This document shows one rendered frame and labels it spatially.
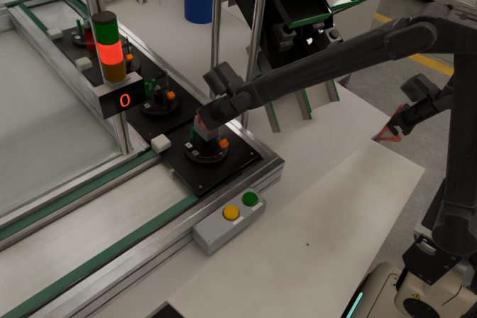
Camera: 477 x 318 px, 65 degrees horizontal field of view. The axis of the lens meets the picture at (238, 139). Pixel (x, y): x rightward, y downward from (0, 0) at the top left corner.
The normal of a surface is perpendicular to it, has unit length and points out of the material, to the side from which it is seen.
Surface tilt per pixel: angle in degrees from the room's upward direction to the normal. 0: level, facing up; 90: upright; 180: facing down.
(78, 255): 0
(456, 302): 90
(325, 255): 0
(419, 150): 0
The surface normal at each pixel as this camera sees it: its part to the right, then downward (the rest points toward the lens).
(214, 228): 0.08, -0.68
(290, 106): 0.44, -0.02
